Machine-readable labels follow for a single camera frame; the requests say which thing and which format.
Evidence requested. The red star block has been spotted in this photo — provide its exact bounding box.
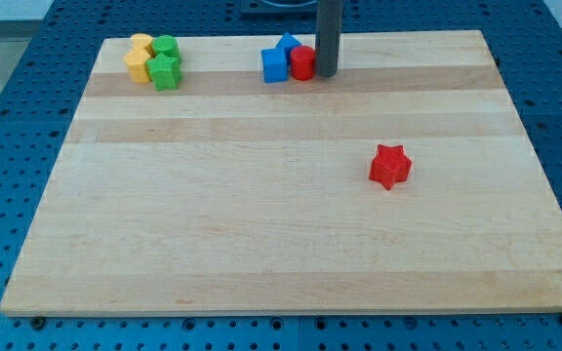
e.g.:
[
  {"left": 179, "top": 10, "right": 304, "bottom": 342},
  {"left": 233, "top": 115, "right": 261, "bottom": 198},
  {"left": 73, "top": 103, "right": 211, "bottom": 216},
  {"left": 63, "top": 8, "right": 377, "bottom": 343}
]
[{"left": 368, "top": 144, "right": 413, "bottom": 190}]

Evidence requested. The green star block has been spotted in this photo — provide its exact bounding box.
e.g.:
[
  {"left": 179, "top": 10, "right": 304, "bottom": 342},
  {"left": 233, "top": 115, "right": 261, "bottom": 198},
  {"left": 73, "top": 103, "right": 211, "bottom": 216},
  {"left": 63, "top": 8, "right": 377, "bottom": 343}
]
[{"left": 146, "top": 54, "right": 182, "bottom": 91}]

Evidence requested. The wooden board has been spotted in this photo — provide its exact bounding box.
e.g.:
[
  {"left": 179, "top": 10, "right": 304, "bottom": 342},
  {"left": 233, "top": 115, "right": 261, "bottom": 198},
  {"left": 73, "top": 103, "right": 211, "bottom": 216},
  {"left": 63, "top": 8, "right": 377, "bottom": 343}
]
[{"left": 0, "top": 30, "right": 562, "bottom": 317}]

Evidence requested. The blue cube block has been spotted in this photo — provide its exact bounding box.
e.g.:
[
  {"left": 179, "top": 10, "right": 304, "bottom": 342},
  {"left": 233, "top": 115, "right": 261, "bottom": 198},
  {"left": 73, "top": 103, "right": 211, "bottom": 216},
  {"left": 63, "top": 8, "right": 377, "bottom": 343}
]
[{"left": 261, "top": 48, "right": 288, "bottom": 84}]

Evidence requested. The red cylinder block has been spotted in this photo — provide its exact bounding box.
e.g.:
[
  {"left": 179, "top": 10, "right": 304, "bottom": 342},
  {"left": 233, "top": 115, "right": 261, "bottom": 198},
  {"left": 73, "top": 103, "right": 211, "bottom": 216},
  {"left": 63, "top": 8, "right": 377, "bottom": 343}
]
[{"left": 290, "top": 45, "right": 316, "bottom": 81}]

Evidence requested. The blue triangle block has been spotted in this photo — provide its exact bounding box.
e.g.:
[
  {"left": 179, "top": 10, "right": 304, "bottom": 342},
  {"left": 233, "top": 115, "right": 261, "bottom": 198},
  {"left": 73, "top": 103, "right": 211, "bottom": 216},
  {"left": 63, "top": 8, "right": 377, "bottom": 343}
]
[{"left": 275, "top": 32, "right": 302, "bottom": 63}]

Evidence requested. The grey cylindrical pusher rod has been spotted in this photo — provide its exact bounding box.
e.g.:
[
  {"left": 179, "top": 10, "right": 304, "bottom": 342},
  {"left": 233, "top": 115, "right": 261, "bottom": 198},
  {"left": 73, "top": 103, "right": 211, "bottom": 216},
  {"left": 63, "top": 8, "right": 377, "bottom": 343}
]
[{"left": 315, "top": 0, "right": 343, "bottom": 78}]

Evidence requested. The green cylinder block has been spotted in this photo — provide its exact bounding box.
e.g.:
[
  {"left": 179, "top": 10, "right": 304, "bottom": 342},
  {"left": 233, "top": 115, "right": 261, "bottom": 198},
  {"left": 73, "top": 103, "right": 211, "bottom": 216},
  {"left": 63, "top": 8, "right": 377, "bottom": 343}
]
[{"left": 151, "top": 35, "right": 181, "bottom": 61}]

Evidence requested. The yellow hexagon block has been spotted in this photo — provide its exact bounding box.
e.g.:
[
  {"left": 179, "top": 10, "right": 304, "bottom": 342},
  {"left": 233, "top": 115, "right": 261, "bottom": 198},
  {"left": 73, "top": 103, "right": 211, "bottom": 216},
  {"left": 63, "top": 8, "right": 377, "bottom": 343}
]
[{"left": 123, "top": 49, "right": 151, "bottom": 84}]

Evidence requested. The yellow cylinder block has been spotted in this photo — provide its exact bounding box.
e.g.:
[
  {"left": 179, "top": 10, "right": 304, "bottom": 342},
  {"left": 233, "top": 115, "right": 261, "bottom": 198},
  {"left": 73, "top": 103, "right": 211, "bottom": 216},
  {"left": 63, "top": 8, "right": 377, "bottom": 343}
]
[{"left": 130, "top": 33, "right": 155, "bottom": 58}]

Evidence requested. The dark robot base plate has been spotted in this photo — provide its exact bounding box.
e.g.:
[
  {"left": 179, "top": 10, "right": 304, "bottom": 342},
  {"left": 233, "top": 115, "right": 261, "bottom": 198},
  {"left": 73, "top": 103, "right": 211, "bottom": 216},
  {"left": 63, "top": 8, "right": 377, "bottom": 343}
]
[{"left": 239, "top": 0, "right": 317, "bottom": 17}]

